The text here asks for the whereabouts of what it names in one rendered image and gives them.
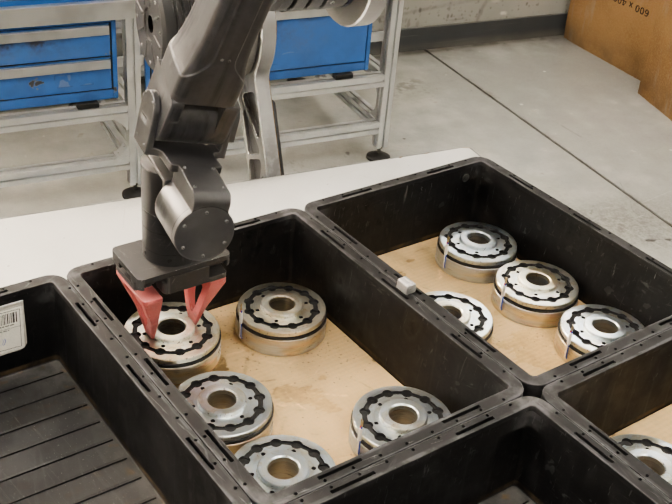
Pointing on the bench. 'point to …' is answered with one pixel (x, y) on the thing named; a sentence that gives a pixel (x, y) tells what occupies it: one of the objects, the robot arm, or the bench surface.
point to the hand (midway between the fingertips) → (171, 322)
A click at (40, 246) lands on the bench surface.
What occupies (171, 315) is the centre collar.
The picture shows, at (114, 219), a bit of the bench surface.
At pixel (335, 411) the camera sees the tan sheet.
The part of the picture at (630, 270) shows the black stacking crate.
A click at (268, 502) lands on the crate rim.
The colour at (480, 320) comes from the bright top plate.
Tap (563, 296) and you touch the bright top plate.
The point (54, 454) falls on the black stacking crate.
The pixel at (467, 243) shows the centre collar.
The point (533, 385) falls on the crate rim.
